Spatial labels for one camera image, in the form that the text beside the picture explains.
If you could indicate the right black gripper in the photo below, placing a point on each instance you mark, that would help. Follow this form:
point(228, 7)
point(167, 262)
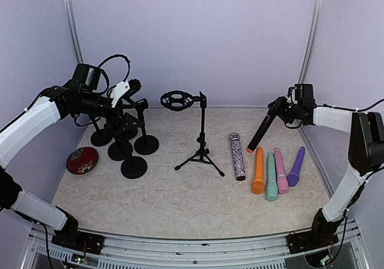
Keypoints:
point(278, 108)

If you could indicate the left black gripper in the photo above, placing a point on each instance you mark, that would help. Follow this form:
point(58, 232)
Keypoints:
point(119, 125)

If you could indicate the black microphone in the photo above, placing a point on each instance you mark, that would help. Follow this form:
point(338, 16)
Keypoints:
point(261, 131)

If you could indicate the orange mic round stand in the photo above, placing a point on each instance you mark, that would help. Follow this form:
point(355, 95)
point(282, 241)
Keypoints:
point(146, 144)

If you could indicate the pink mic round stand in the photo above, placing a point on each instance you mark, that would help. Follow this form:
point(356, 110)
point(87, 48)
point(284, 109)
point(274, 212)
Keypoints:
point(101, 136)

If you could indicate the teal mic round stand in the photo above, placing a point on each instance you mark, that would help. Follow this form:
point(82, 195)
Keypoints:
point(119, 149)

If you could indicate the glitter mic round stand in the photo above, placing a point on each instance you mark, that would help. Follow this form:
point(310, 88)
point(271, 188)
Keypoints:
point(133, 167)

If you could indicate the glitter silver microphone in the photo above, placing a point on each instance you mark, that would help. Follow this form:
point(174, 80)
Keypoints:
point(237, 157)

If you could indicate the purple microphone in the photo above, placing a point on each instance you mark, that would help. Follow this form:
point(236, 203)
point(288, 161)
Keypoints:
point(294, 176)

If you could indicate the pink microphone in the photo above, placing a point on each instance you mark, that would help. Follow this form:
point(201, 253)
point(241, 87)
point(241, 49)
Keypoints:
point(282, 182)

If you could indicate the orange microphone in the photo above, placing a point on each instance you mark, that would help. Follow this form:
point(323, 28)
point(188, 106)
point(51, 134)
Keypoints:
point(258, 184)

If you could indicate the teal microphone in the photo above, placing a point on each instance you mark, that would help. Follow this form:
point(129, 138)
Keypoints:
point(271, 186)

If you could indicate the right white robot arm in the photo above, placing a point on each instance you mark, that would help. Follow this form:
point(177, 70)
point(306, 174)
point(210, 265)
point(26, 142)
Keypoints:
point(363, 151)

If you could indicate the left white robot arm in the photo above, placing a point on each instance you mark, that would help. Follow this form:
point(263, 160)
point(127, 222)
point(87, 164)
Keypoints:
point(77, 96)

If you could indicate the red embroidered round cushion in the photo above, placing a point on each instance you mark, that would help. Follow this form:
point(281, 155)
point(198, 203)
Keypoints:
point(82, 160)

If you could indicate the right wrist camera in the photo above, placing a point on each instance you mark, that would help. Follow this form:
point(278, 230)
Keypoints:
point(291, 95)

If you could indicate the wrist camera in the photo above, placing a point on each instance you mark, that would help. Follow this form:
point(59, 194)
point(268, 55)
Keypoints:
point(124, 88)
point(291, 95)

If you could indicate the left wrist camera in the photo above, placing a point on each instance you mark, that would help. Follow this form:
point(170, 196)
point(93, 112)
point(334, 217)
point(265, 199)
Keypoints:
point(124, 88)

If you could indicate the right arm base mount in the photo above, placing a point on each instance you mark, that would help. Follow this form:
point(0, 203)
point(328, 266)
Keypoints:
point(305, 241)

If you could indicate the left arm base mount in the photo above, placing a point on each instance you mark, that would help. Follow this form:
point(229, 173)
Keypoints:
point(80, 241)

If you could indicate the aluminium front rail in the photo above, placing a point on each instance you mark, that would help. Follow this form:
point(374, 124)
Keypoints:
point(124, 251)

